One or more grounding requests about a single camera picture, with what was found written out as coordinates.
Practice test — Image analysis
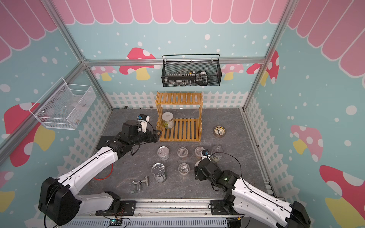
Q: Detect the black wire basket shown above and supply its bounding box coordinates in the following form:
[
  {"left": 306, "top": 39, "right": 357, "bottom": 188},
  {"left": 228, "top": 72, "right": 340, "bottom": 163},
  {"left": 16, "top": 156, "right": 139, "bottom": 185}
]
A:
[{"left": 161, "top": 54, "right": 222, "bottom": 86}]

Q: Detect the orange seed plastic jar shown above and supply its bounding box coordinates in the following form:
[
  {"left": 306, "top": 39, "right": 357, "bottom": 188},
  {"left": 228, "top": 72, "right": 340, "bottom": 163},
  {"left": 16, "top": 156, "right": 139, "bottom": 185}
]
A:
[{"left": 194, "top": 146, "right": 205, "bottom": 159}]

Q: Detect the wooden two-tier shelf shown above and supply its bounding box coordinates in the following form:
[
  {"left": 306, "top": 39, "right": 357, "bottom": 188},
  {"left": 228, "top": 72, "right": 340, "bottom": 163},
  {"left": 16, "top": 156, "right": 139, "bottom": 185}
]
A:
[{"left": 156, "top": 92, "right": 203, "bottom": 142}]

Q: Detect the tall silver pull-tab can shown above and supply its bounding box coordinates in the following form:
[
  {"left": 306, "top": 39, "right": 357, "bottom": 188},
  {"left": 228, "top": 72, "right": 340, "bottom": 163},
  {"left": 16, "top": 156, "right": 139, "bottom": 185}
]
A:
[{"left": 151, "top": 163, "right": 166, "bottom": 183}]

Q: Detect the black network switch box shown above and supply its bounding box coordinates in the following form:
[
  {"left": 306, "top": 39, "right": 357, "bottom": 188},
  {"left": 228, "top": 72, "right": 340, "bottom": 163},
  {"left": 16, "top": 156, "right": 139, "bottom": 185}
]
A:
[{"left": 96, "top": 136, "right": 117, "bottom": 151}]

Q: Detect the red cable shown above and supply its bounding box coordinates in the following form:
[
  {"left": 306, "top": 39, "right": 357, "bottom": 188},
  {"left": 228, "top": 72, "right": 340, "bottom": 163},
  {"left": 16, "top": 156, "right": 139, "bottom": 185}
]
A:
[{"left": 93, "top": 163, "right": 114, "bottom": 181}]

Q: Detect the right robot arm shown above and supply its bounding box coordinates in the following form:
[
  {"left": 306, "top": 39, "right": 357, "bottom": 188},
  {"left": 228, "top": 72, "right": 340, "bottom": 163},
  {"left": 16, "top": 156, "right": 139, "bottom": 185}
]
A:
[{"left": 194, "top": 159, "right": 311, "bottom": 228}]

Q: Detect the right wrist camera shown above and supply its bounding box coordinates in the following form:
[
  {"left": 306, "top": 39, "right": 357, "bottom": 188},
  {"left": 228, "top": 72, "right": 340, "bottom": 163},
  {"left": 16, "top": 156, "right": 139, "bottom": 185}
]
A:
[{"left": 201, "top": 149, "right": 211, "bottom": 160}]

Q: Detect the red seed plastic jar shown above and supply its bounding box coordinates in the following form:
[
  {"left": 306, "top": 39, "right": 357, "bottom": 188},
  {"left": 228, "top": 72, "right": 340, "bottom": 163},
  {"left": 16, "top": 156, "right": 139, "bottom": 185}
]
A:
[{"left": 177, "top": 147, "right": 189, "bottom": 160}]

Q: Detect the black white item in basket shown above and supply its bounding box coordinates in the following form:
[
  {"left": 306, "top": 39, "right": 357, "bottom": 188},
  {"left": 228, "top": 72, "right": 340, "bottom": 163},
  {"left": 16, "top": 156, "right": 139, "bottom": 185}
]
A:
[{"left": 195, "top": 71, "right": 208, "bottom": 86}]

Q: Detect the connector strip in basket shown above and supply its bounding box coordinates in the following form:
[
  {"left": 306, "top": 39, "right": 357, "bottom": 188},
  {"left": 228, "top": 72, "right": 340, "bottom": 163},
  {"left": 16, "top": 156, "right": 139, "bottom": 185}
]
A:
[{"left": 162, "top": 75, "right": 197, "bottom": 86}]

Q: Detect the green circuit board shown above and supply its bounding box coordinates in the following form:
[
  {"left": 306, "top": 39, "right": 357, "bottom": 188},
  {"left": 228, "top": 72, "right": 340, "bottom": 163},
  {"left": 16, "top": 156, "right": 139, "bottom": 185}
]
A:
[{"left": 109, "top": 218, "right": 123, "bottom": 226}]

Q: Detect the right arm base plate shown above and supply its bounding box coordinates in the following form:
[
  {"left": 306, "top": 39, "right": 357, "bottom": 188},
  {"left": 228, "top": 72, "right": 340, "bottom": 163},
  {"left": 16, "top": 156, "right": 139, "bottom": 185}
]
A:
[{"left": 208, "top": 199, "right": 238, "bottom": 215}]

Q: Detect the metal bracket tool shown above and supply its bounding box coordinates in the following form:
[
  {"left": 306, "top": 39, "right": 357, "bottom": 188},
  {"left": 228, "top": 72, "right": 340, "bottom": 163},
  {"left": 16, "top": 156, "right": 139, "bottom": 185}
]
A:
[{"left": 130, "top": 176, "right": 149, "bottom": 194}]

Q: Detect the small clear lid jar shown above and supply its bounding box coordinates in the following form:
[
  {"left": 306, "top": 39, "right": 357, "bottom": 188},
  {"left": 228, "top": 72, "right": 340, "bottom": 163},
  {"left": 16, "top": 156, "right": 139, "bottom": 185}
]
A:
[{"left": 178, "top": 163, "right": 190, "bottom": 176}]

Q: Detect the white wire basket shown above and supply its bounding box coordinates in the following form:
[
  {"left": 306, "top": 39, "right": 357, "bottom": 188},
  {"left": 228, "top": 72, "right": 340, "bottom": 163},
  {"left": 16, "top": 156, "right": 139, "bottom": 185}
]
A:
[{"left": 29, "top": 78, "right": 97, "bottom": 130}]

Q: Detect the short pull-tab tin can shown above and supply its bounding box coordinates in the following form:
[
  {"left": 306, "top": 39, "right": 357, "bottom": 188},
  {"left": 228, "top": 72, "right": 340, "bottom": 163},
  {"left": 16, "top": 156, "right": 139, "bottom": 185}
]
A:
[{"left": 210, "top": 145, "right": 224, "bottom": 162}]

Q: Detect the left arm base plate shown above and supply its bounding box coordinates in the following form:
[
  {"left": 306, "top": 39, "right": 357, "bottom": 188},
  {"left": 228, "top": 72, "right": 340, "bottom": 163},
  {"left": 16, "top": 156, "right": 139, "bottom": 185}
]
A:
[{"left": 96, "top": 200, "right": 136, "bottom": 217}]

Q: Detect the purple label tin can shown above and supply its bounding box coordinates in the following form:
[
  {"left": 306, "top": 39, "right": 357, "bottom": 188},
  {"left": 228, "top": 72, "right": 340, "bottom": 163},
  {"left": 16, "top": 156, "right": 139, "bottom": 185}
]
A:
[{"left": 157, "top": 146, "right": 170, "bottom": 161}]

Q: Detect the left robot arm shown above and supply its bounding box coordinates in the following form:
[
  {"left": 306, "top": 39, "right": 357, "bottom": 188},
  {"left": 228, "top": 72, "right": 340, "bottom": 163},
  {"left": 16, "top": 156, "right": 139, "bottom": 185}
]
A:
[{"left": 38, "top": 115, "right": 162, "bottom": 226}]

